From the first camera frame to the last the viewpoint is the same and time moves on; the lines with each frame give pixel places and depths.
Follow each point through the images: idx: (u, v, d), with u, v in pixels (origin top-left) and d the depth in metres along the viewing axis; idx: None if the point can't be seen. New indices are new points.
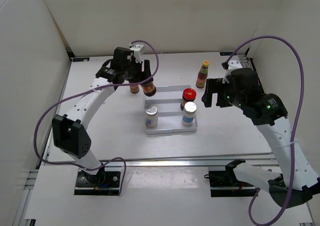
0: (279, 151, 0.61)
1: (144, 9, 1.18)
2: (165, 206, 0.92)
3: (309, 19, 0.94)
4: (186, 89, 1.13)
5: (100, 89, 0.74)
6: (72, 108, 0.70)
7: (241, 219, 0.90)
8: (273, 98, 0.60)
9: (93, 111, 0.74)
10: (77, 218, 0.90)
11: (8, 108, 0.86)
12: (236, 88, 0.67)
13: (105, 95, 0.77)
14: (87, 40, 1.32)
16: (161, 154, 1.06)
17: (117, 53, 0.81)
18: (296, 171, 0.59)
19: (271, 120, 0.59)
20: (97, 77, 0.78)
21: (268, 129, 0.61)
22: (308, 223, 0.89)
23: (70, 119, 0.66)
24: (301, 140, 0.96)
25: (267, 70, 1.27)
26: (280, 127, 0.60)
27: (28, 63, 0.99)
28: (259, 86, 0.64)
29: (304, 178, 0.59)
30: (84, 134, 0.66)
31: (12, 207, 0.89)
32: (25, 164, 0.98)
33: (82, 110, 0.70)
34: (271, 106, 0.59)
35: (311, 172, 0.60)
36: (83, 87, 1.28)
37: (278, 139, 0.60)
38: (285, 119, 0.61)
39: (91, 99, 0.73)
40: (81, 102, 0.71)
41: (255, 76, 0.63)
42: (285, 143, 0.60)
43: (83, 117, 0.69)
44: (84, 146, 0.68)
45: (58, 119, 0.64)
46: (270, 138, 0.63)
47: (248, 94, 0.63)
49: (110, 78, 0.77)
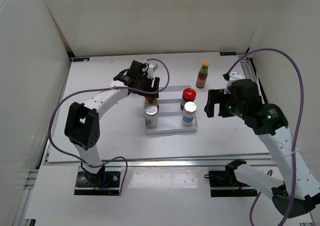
0: (281, 160, 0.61)
1: (144, 9, 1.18)
2: (165, 206, 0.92)
3: (309, 19, 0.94)
4: (186, 89, 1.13)
5: (117, 89, 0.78)
6: (89, 99, 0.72)
7: (241, 219, 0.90)
8: (273, 109, 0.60)
9: (105, 108, 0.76)
10: (76, 218, 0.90)
11: (8, 108, 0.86)
12: (237, 99, 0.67)
13: (119, 96, 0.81)
14: (88, 40, 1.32)
16: (161, 155, 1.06)
17: (133, 64, 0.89)
18: (298, 180, 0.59)
19: (271, 129, 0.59)
20: (114, 80, 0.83)
21: (269, 139, 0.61)
22: (308, 223, 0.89)
23: (87, 107, 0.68)
24: (301, 139, 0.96)
25: (267, 70, 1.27)
26: (282, 137, 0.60)
27: (28, 63, 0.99)
28: (260, 97, 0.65)
29: (305, 188, 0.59)
30: (97, 124, 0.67)
31: (12, 207, 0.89)
32: (25, 164, 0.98)
33: (99, 102, 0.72)
34: (272, 116, 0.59)
35: (313, 181, 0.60)
36: (83, 87, 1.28)
37: (279, 149, 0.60)
38: (287, 129, 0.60)
39: (108, 95, 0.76)
40: (98, 96, 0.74)
41: (254, 87, 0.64)
42: (287, 153, 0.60)
43: (99, 108, 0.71)
44: (93, 137, 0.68)
45: (75, 105, 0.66)
46: (270, 148, 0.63)
47: (249, 105, 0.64)
49: (126, 82, 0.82)
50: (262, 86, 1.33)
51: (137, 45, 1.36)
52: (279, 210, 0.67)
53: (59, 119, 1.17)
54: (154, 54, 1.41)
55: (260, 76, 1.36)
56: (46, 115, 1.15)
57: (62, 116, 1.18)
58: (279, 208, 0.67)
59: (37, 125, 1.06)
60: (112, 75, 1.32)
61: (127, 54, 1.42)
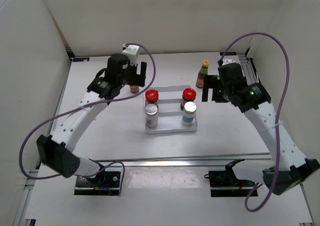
0: (266, 134, 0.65)
1: (144, 9, 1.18)
2: (165, 206, 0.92)
3: (309, 19, 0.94)
4: (186, 89, 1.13)
5: (90, 106, 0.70)
6: (58, 127, 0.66)
7: (241, 219, 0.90)
8: (256, 86, 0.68)
9: (81, 129, 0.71)
10: (76, 218, 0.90)
11: (8, 109, 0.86)
12: (223, 81, 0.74)
13: (96, 111, 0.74)
14: (88, 40, 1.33)
16: (161, 155, 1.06)
17: (111, 63, 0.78)
18: (283, 152, 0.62)
19: (254, 104, 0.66)
20: (88, 91, 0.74)
21: (253, 113, 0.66)
22: (308, 223, 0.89)
23: (54, 141, 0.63)
24: (301, 140, 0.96)
25: (267, 70, 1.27)
26: (265, 112, 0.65)
27: (28, 63, 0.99)
28: (243, 78, 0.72)
29: (291, 159, 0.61)
30: (70, 156, 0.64)
31: (12, 207, 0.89)
32: (25, 163, 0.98)
33: (69, 130, 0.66)
34: (255, 92, 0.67)
35: (299, 154, 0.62)
36: (83, 87, 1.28)
37: (263, 122, 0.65)
38: (270, 104, 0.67)
39: (80, 117, 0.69)
40: (68, 121, 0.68)
41: (236, 68, 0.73)
42: (271, 125, 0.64)
43: (70, 139, 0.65)
44: (71, 166, 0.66)
45: (43, 139, 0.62)
46: (256, 123, 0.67)
47: (234, 84, 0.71)
49: (101, 92, 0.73)
50: None
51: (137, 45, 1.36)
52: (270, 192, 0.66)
53: (59, 120, 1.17)
54: (154, 54, 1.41)
55: (260, 76, 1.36)
56: (46, 115, 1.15)
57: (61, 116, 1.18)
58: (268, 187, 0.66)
59: (36, 125, 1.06)
60: None
61: None
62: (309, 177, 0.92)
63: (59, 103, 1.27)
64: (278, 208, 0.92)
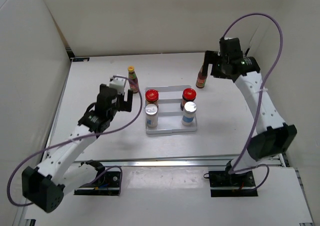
0: (251, 99, 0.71)
1: (144, 9, 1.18)
2: (165, 206, 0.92)
3: (309, 19, 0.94)
4: (186, 89, 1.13)
5: (80, 139, 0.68)
6: (46, 159, 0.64)
7: (241, 219, 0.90)
8: (249, 59, 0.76)
9: (69, 163, 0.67)
10: (76, 218, 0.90)
11: (7, 109, 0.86)
12: (222, 53, 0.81)
13: (85, 144, 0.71)
14: (88, 40, 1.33)
16: (161, 155, 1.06)
17: (100, 98, 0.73)
18: (263, 114, 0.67)
19: (243, 72, 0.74)
20: (79, 124, 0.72)
21: (242, 80, 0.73)
22: (308, 223, 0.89)
23: (40, 174, 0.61)
24: (301, 140, 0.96)
25: (267, 70, 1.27)
26: (251, 79, 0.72)
27: (28, 63, 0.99)
28: (241, 51, 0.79)
29: (269, 121, 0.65)
30: (55, 190, 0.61)
31: (12, 207, 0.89)
32: (25, 163, 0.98)
33: (56, 163, 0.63)
34: (246, 62, 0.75)
35: (278, 118, 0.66)
36: (83, 87, 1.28)
37: (249, 88, 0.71)
38: (258, 74, 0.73)
39: (69, 150, 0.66)
40: (56, 153, 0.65)
41: (236, 42, 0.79)
42: (255, 90, 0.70)
43: (56, 172, 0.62)
44: (54, 201, 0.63)
45: (28, 171, 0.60)
46: (244, 91, 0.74)
47: (231, 56, 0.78)
49: (91, 127, 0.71)
50: None
51: (137, 45, 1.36)
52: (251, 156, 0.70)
53: (59, 120, 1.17)
54: (154, 54, 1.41)
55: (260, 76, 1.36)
56: (46, 115, 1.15)
57: (61, 116, 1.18)
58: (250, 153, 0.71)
59: (36, 125, 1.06)
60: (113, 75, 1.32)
61: (127, 54, 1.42)
62: (309, 177, 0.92)
63: (59, 103, 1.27)
64: (279, 208, 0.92)
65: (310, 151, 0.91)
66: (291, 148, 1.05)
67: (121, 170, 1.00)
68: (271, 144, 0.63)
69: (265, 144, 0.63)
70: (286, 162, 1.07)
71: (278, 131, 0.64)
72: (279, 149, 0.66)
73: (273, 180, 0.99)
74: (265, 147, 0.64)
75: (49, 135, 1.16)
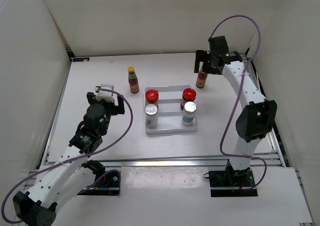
0: (235, 84, 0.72)
1: (144, 9, 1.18)
2: (165, 206, 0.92)
3: (309, 19, 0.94)
4: (186, 89, 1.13)
5: (69, 162, 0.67)
6: (36, 183, 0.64)
7: (241, 219, 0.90)
8: (234, 52, 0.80)
9: (60, 186, 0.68)
10: (76, 218, 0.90)
11: (7, 109, 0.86)
12: (211, 49, 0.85)
13: (77, 165, 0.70)
14: (88, 40, 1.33)
16: (161, 155, 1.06)
17: (86, 119, 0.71)
18: (245, 93, 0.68)
19: (227, 61, 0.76)
20: (70, 145, 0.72)
21: (226, 68, 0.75)
22: (308, 223, 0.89)
23: (30, 199, 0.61)
24: (301, 139, 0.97)
25: (267, 70, 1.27)
26: (235, 65, 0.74)
27: (27, 63, 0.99)
28: (227, 46, 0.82)
29: (251, 97, 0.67)
30: (45, 214, 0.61)
31: (12, 207, 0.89)
32: (25, 163, 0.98)
33: (46, 187, 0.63)
34: (230, 55, 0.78)
35: (259, 95, 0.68)
36: (83, 87, 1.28)
37: (232, 73, 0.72)
38: (240, 63, 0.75)
39: (59, 174, 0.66)
40: (47, 177, 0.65)
41: (223, 38, 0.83)
42: (238, 74, 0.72)
43: (46, 197, 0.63)
44: (46, 222, 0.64)
45: (19, 196, 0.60)
46: (229, 77, 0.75)
47: (219, 51, 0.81)
49: (82, 149, 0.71)
50: (262, 86, 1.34)
51: (137, 45, 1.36)
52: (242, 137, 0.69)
53: (59, 120, 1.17)
54: (154, 54, 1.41)
55: (260, 76, 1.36)
56: (46, 115, 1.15)
57: (61, 117, 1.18)
58: (241, 135, 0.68)
59: (36, 125, 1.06)
60: (113, 75, 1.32)
61: (127, 54, 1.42)
62: (309, 177, 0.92)
63: (59, 103, 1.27)
64: (278, 207, 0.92)
65: (309, 151, 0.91)
66: (291, 148, 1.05)
67: (119, 171, 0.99)
68: (254, 117, 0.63)
69: (248, 116, 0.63)
70: (286, 162, 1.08)
71: (260, 106, 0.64)
72: (264, 125, 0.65)
73: (273, 180, 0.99)
74: (250, 120, 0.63)
75: (49, 135, 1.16)
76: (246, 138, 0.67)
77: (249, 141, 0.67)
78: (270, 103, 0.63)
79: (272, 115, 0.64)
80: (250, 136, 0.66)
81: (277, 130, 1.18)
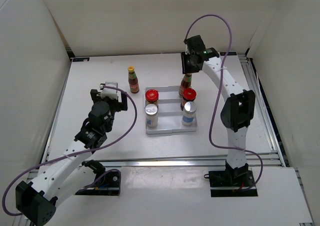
0: (216, 78, 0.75)
1: (144, 8, 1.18)
2: (165, 206, 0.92)
3: (310, 18, 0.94)
4: (186, 89, 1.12)
5: (74, 155, 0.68)
6: (40, 175, 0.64)
7: (240, 219, 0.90)
8: (210, 49, 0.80)
9: (63, 179, 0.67)
10: (75, 219, 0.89)
11: (7, 108, 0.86)
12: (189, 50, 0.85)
13: (80, 160, 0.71)
14: (88, 40, 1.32)
16: (161, 154, 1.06)
17: (91, 116, 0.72)
18: (226, 86, 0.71)
19: (206, 57, 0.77)
20: (75, 139, 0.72)
21: (206, 64, 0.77)
22: (308, 223, 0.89)
23: (33, 189, 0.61)
24: (301, 139, 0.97)
25: (267, 70, 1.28)
26: (213, 61, 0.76)
27: (27, 63, 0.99)
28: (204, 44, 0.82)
29: (231, 89, 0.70)
30: (47, 206, 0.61)
31: (12, 206, 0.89)
32: (25, 163, 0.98)
33: (49, 179, 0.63)
34: (207, 52, 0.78)
35: (239, 87, 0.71)
36: (83, 87, 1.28)
37: (212, 69, 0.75)
38: (218, 58, 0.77)
39: (63, 167, 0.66)
40: (51, 169, 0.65)
41: (199, 38, 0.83)
42: (217, 70, 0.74)
43: (49, 188, 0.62)
44: (45, 215, 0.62)
45: (22, 186, 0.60)
46: (209, 73, 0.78)
47: (197, 49, 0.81)
49: (87, 143, 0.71)
50: (262, 86, 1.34)
51: (137, 45, 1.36)
52: (228, 126, 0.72)
53: (59, 120, 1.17)
54: (154, 54, 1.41)
55: (260, 76, 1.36)
56: (46, 115, 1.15)
57: (61, 116, 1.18)
58: (227, 126, 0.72)
59: (36, 125, 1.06)
60: (113, 75, 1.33)
61: (127, 54, 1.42)
62: (309, 177, 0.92)
63: (59, 103, 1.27)
64: (278, 207, 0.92)
65: (310, 151, 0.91)
66: (291, 148, 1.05)
67: (119, 171, 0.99)
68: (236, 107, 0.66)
69: (231, 109, 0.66)
70: (286, 162, 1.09)
71: (240, 96, 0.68)
72: (246, 114, 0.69)
73: (273, 180, 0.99)
74: (233, 113, 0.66)
75: (49, 135, 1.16)
76: (233, 128, 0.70)
77: (236, 131, 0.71)
78: (249, 93, 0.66)
79: (252, 104, 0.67)
80: (236, 125, 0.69)
81: (277, 130, 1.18)
